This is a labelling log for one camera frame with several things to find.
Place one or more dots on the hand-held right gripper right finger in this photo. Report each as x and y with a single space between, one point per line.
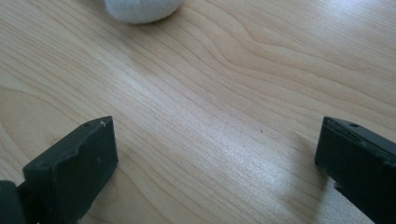
358 161

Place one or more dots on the white cloth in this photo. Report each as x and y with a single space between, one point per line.
141 9

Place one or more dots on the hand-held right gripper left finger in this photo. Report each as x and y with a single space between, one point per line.
73 168

